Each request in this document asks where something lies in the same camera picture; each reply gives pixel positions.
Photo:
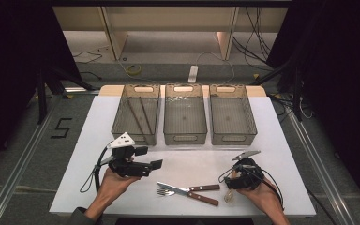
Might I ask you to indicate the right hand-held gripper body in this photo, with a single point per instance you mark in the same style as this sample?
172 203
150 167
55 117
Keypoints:
247 176

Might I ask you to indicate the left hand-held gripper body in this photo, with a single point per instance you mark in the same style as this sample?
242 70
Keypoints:
125 162

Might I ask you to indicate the translucent grey plastic bin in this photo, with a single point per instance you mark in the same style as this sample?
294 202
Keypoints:
136 116
232 116
184 116

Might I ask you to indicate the person's right hand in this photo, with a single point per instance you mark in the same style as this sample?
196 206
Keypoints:
262 195

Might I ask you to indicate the person's left hand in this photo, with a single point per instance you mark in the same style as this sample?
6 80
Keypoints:
114 186

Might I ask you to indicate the yellow tape roll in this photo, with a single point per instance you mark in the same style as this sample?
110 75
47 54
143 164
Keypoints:
130 70

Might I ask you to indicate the white power strip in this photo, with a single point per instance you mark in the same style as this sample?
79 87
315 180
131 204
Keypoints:
193 74

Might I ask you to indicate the black metal stand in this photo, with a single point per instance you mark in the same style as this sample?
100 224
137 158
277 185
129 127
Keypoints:
297 93
41 93

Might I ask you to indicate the aluminium floor rail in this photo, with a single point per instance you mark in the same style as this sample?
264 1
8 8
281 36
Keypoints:
322 165
15 165

